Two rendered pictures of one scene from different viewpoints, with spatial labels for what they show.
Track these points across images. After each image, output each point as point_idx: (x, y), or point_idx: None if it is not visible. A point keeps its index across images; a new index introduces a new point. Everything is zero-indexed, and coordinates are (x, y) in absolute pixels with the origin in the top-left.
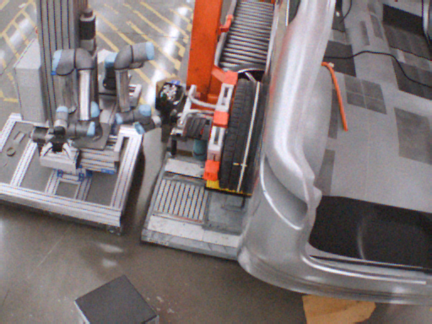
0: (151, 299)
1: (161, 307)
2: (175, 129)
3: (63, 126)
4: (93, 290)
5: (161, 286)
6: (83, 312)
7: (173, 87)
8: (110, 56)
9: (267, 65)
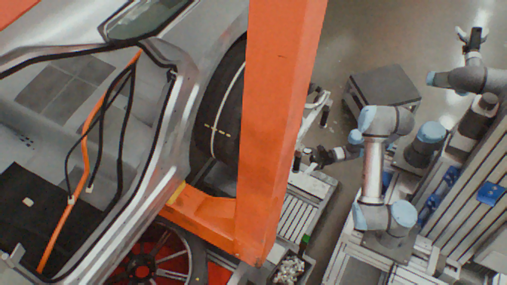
0: (339, 131)
1: (332, 123)
2: (327, 102)
3: (469, 52)
4: (403, 100)
5: (327, 140)
6: (413, 85)
7: (281, 278)
8: (408, 214)
9: (161, 187)
